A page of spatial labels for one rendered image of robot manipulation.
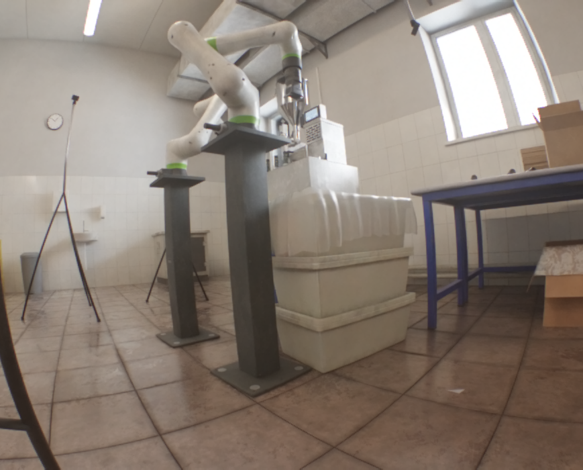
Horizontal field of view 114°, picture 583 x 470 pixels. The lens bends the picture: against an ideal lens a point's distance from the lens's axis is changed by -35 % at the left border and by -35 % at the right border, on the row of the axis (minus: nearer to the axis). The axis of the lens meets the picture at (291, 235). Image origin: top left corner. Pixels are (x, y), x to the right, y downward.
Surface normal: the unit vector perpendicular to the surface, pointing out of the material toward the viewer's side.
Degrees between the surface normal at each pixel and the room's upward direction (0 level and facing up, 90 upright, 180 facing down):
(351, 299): 96
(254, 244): 90
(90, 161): 90
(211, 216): 90
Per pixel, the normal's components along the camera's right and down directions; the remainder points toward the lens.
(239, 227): -0.71, 0.03
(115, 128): 0.64, -0.07
